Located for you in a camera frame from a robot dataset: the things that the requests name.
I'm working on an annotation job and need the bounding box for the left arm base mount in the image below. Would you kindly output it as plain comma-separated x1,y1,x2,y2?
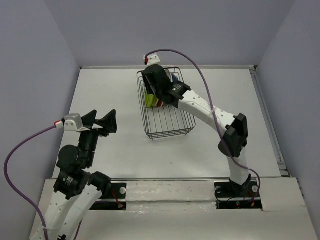
90,182,127,211

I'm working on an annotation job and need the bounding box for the red and teal plate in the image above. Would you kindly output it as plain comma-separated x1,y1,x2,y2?
154,99,166,108

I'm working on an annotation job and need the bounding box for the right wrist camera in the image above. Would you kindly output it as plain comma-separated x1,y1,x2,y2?
143,53,161,67

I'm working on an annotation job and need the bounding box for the dark blue plate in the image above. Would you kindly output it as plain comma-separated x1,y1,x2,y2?
171,73,179,83

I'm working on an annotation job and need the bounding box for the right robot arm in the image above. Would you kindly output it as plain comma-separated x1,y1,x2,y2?
142,64,252,196

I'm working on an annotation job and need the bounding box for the white plate teal lettered rim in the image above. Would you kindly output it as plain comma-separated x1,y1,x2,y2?
166,71,173,82

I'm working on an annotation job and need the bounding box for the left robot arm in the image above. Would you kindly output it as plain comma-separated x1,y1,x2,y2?
32,109,118,240

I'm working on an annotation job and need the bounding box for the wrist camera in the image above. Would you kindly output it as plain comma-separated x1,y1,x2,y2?
143,53,161,67
64,113,84,132

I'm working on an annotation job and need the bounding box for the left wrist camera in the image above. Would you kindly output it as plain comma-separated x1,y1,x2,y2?
64,113,84,132

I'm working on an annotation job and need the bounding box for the wire dish rack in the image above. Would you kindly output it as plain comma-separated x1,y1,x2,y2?
136,71,196,140

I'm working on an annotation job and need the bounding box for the lime green plate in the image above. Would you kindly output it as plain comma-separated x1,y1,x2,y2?
144,92,159,108

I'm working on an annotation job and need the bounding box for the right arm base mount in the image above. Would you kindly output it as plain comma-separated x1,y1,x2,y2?
214,174,263,210

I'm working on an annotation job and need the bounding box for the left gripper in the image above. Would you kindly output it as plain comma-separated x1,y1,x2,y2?
79,108,118,166

